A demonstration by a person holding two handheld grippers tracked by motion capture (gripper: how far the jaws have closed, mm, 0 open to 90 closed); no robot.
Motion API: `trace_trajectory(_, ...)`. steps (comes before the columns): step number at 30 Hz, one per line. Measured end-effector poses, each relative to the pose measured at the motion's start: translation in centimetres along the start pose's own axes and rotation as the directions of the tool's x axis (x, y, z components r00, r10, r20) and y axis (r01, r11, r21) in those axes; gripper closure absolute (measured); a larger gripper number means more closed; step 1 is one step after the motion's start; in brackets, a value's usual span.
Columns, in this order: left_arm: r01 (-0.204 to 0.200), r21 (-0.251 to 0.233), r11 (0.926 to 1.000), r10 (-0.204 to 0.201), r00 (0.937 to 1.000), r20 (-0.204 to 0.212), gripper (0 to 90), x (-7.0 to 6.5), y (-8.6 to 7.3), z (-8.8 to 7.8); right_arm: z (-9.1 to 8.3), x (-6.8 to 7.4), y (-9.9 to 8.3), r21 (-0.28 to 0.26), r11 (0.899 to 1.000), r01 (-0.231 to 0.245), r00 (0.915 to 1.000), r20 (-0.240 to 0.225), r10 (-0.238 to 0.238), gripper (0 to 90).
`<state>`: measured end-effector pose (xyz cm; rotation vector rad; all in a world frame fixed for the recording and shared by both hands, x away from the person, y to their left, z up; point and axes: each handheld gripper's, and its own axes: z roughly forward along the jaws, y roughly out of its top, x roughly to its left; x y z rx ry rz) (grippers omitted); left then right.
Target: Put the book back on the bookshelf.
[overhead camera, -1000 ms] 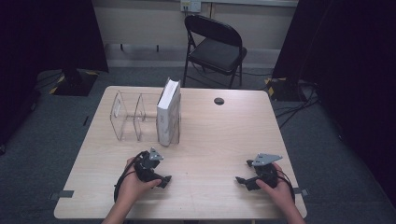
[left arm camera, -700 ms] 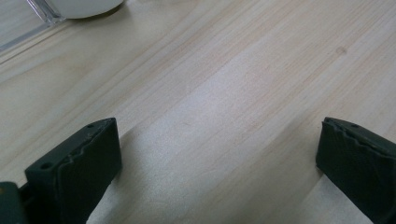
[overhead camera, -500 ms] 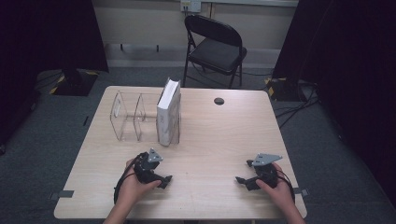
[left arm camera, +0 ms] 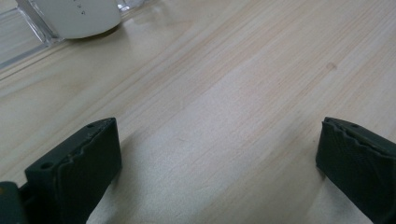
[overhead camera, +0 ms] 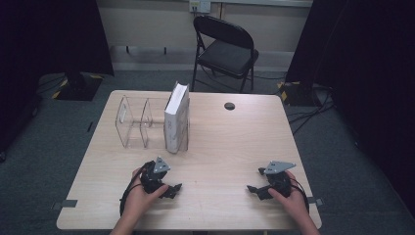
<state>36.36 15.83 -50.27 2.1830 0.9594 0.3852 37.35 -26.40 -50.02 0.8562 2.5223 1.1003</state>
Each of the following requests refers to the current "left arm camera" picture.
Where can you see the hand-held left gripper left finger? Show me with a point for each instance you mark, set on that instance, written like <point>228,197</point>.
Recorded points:
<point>81,174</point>

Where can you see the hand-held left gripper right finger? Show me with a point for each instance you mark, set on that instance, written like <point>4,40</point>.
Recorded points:
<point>358,168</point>

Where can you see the clear acrylic book rack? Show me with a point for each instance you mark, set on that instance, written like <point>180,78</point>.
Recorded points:
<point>34,29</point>

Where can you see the white book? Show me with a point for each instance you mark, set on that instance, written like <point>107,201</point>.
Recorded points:
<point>77,17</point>

